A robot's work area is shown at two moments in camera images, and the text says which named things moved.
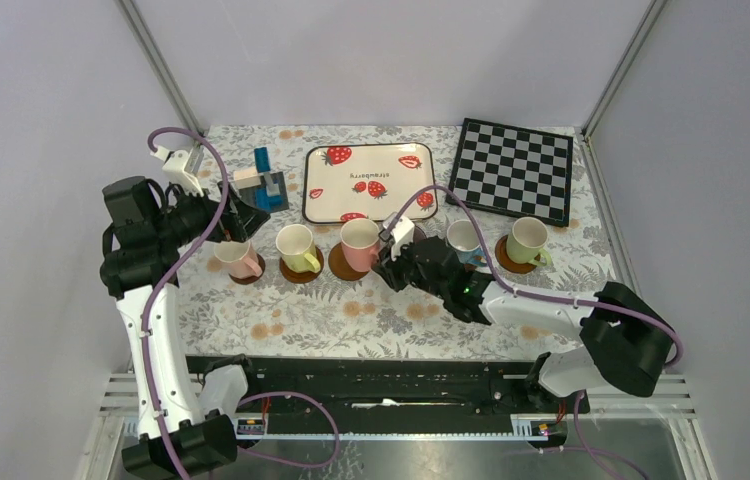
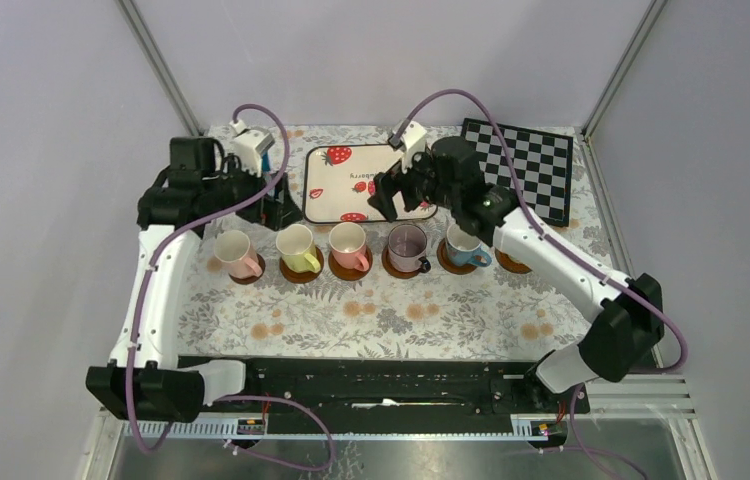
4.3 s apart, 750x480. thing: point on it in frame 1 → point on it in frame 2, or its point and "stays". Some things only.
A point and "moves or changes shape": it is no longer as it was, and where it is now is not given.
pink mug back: (359, 241) moves or changes shape
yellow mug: (295, 244) stays
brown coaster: (507, 262) stays
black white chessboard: (514, 171) stays
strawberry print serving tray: (349, 181) stays
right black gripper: (389, 270) → (388, 185)
